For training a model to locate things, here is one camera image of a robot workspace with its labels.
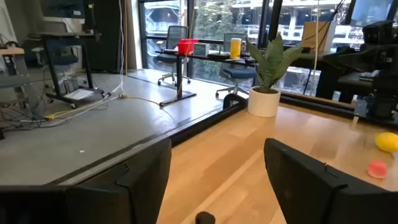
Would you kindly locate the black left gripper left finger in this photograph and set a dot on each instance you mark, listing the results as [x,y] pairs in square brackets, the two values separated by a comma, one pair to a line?
[140,186]

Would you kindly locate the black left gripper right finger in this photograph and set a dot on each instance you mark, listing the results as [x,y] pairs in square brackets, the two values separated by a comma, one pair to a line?
[304,193]

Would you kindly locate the pink peach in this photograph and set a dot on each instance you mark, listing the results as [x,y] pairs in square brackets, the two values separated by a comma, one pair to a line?
[377,170]

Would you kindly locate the yellow lemon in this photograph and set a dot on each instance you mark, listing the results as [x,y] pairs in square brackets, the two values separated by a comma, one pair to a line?
[388,142]

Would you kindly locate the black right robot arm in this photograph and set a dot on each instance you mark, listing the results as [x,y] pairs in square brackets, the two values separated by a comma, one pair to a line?
[384,93]

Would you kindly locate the snake plant in white pot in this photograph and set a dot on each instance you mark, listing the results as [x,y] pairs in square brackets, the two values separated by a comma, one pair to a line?
[263,104]

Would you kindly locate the white paper sheet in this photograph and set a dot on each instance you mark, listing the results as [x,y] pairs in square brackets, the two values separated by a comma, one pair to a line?
[77,94]

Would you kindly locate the laptop computer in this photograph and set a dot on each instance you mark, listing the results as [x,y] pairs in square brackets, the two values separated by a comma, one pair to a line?
[329,84]

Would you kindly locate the black standing desk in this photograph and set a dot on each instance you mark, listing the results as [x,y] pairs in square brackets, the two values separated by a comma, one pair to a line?
[179,77]

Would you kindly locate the grey mesh office chair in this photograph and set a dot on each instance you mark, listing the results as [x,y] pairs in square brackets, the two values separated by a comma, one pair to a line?
[175,37]
[237,73]

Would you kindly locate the red plastic box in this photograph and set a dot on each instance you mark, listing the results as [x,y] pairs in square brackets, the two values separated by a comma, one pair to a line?
[186,47]

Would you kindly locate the grey-green small box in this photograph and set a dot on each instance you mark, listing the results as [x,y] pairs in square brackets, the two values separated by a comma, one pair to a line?
[201,49]

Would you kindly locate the black tall cabinet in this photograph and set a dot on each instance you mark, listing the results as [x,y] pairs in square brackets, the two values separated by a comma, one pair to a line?
[105,34]

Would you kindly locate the brown cardboard box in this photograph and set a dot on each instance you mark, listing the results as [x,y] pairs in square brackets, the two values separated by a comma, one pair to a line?
[317,35]

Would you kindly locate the yellow canister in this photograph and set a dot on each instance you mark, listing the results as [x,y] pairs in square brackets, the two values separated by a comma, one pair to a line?
[235,48]

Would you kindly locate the black metal pole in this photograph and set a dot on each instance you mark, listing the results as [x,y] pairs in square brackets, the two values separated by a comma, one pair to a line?
[275,18]

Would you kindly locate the black aluminium table frame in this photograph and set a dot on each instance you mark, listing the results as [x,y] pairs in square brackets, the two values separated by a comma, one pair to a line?
[202,124]

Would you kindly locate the dark wall monitor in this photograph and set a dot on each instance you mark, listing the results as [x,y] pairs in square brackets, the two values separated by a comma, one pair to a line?
[62,7]

